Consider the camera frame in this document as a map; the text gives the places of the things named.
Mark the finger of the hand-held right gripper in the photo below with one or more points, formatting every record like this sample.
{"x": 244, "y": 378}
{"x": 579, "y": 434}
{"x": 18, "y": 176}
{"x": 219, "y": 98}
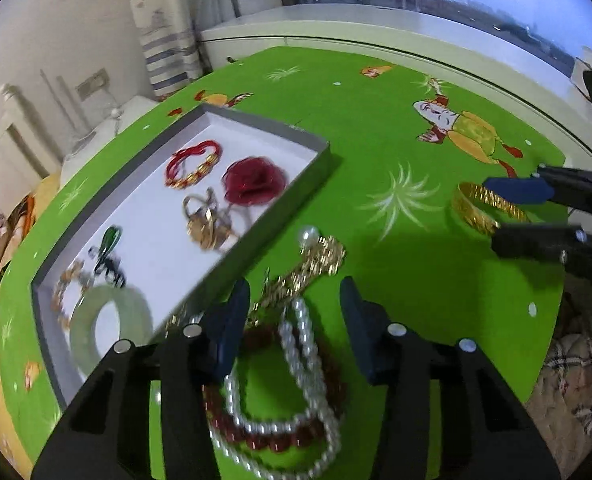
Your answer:
{"x": 531, "y": 242}
{"x": 518, "y": 190}

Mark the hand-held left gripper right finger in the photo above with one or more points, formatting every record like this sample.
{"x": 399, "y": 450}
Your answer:
{"x": 361, "y": 330}

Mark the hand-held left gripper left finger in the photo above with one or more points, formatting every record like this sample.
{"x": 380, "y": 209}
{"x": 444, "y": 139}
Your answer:
{"x": 228, "y": 330}

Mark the gold bangle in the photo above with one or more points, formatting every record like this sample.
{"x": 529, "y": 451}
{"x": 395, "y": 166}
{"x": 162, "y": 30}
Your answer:
{"x": 463, "y": 215}

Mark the green jade bangle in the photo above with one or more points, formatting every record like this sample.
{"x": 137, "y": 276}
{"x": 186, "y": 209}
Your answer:
{"x": 136, "y": 310}

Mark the grey cardboard box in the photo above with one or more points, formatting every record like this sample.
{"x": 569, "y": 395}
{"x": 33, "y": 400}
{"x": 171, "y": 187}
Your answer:
{"x": 151, "y": 255}

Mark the red rose brooch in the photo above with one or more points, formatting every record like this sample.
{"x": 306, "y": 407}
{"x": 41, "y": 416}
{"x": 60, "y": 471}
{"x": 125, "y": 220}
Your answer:
{"x": 251, "y": 180}

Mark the plaid blanket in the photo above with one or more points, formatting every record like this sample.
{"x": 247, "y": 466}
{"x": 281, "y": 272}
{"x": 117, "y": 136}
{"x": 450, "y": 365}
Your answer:
{"x": 576, "y": 375}

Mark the green cartoon tablecloth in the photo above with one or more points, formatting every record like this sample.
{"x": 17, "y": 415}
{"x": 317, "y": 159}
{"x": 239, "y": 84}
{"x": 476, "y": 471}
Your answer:
{"x": 376, "y": 110}

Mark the white windowsill cabinet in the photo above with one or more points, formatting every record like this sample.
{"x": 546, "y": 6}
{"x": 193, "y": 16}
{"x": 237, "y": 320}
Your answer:
{"x": 376, "y": 25}

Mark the white nightstand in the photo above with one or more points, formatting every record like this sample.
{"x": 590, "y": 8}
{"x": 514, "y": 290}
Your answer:
{"x": 126, "y": 115}

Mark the white bed headboard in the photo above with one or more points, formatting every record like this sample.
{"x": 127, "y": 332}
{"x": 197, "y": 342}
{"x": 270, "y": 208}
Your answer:
{"x": 6, "y": 135}

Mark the printed striped curtain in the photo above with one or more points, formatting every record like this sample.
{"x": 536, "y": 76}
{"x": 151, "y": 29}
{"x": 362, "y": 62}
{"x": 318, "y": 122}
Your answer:
{"x": 166, "y": 35}

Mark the wall socket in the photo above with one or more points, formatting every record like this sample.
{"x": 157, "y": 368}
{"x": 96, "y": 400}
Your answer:
{"x": 93, "y": 85}

